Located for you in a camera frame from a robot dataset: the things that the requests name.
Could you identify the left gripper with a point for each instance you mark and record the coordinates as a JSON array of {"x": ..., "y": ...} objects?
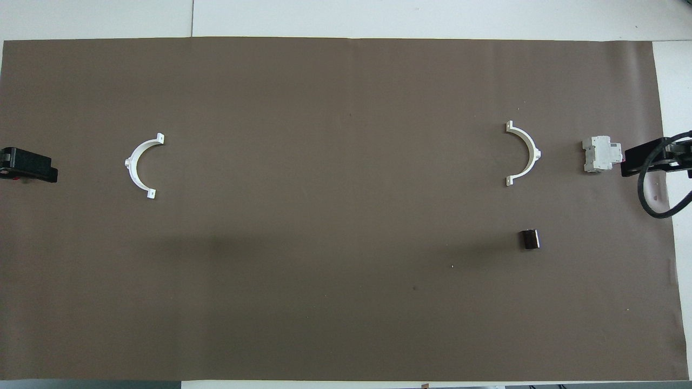
[{"x": 24, "y": 159}]

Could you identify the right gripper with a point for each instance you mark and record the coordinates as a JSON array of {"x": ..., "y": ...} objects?
[{"x": 684, "y": 162}]

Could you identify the white circuit breaker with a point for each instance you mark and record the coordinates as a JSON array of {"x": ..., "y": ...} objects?
[{"x": 597, "y": 154}]

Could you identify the dark brown small cylinder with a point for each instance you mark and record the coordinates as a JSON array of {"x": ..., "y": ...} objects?
[{"x": 530, "y": 240}]

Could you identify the brown paper table mat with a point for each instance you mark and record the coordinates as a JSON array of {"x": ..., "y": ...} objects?
[{"x": 346, "y": 302}]

